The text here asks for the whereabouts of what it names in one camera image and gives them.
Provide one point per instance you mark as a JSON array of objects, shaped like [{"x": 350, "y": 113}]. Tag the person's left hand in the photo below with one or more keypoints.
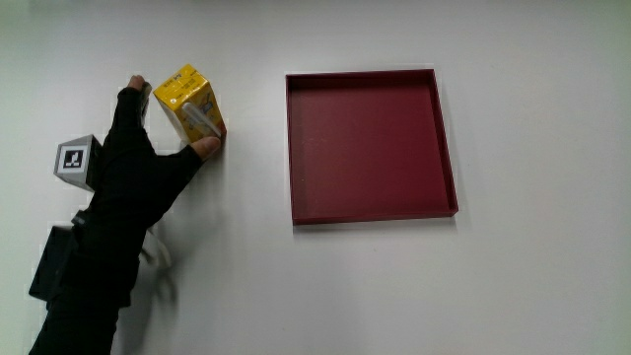
[{"x": 130, "y": 172}]

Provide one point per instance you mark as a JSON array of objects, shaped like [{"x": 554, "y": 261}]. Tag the yellow ice redtea carton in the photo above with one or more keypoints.
[{"x": 189, "y": 98}]

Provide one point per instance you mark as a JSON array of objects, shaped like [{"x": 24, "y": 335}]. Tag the person's left forearm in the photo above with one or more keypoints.
[{"x": 93, "y": 286}]

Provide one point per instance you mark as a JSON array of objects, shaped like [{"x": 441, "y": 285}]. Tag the black wrist tracker box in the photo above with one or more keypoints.
[{"x": 49, "y": 266}]

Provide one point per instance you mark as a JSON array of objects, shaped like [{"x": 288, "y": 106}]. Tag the dark red square tray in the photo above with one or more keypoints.
[{"x": 367, "y": 148}]

